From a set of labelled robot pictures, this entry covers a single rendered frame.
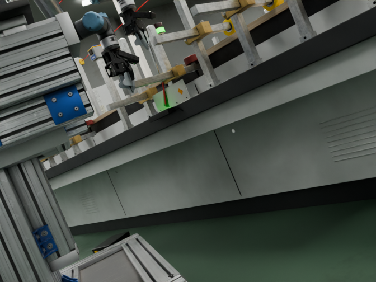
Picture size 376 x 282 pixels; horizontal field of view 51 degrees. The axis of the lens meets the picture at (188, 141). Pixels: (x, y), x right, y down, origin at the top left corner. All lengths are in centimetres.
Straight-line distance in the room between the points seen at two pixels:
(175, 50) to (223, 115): 755
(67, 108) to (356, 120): 112
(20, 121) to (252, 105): 95
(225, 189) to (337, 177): 68
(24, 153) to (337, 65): 105
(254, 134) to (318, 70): 60
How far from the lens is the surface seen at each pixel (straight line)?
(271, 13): 179
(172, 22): 950
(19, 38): 113
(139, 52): 366
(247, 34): 163
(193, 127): 196
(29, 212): 133
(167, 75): 190
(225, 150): 214
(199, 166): 232
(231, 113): 177
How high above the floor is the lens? 59
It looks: 2 degrees down
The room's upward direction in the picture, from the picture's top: 23 degrees counter-clockwise
